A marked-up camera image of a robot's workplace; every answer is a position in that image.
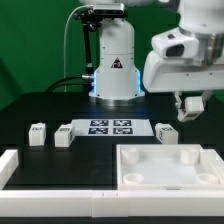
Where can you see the white U-shaped obstacle fence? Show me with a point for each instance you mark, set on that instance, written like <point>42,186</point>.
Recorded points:
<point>102,203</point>

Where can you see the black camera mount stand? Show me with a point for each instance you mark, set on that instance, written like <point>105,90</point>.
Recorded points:
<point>87,40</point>

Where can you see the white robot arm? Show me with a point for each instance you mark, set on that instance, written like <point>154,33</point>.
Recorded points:
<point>187,60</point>

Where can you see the white square table top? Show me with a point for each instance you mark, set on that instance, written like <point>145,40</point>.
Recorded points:
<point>168,167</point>

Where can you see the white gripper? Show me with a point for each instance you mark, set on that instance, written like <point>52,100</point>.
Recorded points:
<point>161,75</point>

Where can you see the white sheet with fiducial tags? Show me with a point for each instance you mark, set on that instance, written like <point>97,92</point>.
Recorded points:
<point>112,127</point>

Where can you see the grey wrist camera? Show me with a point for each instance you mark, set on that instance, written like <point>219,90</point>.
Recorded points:
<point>174,44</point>

